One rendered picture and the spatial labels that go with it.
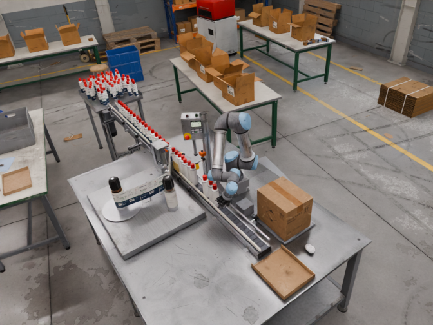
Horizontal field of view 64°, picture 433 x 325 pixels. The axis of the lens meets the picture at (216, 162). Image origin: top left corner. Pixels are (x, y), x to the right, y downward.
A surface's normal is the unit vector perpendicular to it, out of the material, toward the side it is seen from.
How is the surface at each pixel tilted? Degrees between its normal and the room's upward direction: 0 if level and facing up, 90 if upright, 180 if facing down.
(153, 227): 0
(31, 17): 90
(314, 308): 1
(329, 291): 1
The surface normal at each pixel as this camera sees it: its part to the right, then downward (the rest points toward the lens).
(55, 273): -0.07, -0.81
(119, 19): 0.40, 0.51
